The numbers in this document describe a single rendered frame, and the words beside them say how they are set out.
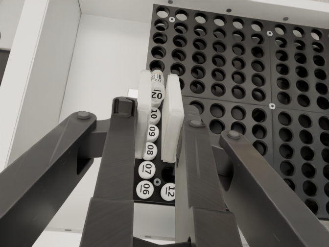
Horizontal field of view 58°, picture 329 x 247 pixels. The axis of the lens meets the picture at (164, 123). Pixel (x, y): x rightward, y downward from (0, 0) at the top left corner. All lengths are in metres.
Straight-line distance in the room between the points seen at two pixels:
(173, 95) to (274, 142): 0.12
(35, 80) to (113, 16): 0.15
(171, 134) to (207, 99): 0.11
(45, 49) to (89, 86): 0.08
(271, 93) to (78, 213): 0.20
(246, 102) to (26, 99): 0.17
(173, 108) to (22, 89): 0.12
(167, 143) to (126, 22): 0.23
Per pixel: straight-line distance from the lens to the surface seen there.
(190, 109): 0.18
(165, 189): 0.22
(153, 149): 0.22
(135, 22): 0.36
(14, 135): 0.22
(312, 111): 0.29
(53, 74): 0.28
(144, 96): 0.16
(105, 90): 0.32
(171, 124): 0.15
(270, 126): 0.26
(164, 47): 0.27
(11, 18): 0.48
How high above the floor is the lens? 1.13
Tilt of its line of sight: 71 degrees down
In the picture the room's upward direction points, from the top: 19 degrees clockwise
